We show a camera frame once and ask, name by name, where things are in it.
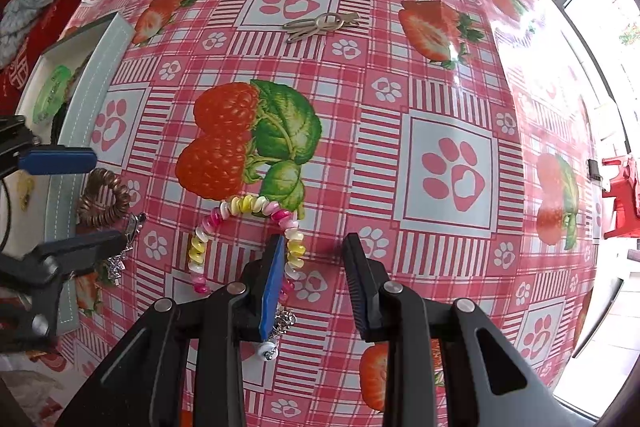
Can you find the beige metal hair clip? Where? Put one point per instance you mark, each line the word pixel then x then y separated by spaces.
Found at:
pixel 320 27

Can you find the large glass window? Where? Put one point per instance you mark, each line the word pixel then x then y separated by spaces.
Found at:
pixel 617 7

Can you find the white box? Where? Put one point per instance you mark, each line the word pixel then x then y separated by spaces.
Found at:
pixel 92 72

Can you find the silver charm with white bead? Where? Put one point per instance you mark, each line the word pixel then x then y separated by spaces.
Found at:
pixel 268 349

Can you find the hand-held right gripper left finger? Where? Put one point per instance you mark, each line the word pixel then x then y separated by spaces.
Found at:
pixel 274 287

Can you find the pink strawberry print tablecloth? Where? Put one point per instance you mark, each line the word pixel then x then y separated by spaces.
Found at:
pixel 350 132

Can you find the red plastic stool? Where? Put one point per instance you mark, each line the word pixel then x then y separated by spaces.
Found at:
pixel 622 197

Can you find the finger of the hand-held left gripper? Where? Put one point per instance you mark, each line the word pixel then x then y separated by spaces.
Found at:
pixel 60 159
pixel 85 246

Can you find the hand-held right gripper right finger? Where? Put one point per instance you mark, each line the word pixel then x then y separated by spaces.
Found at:
pixel 365 297

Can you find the metal table clamp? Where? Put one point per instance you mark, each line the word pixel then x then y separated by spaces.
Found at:
pixel 594 170

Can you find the grey knitted cloth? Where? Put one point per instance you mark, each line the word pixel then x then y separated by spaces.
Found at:
pixel 30 2

